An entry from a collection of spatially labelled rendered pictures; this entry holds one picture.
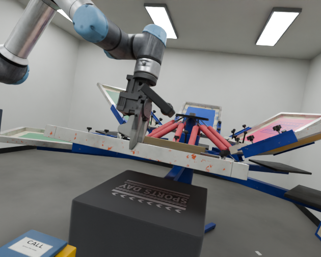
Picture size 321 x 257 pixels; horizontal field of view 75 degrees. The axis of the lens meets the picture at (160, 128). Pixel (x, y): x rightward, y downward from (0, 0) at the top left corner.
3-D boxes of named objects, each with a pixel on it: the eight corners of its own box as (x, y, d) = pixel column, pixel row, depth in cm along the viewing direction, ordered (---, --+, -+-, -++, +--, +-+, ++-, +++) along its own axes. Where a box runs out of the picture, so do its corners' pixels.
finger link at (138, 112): (133, 132, 58) (142, 105, 61) (139, 133, 58) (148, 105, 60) (128, 127, 54) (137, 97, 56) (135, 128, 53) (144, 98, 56)
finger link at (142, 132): (125, 146, 65) (130, 117, 64) (142, 150, 63) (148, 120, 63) (121, 147, 62) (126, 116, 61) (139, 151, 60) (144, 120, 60)
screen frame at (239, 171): (246, 180, 50) (249, 164, 50) (42, 136, 63) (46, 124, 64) (221, 171, 125) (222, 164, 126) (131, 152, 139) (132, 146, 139)
